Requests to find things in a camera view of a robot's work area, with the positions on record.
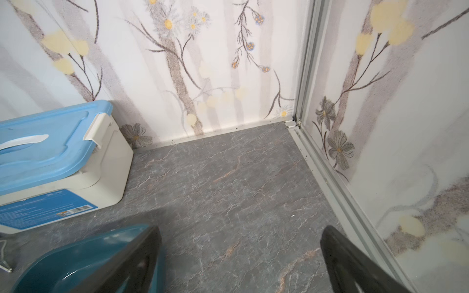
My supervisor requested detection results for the teal plastic storage bin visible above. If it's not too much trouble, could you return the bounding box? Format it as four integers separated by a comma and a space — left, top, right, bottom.
11, 224, 166, 293

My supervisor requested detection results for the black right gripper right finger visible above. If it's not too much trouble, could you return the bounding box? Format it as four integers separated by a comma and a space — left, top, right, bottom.
320, 225, 409, 293

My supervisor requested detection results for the white storage box blue lid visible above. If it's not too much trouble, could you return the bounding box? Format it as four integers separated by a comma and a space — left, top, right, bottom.
1, 100, 133, 234

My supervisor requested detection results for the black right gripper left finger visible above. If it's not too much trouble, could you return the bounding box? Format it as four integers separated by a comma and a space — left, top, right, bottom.
71, 226, 162, 293

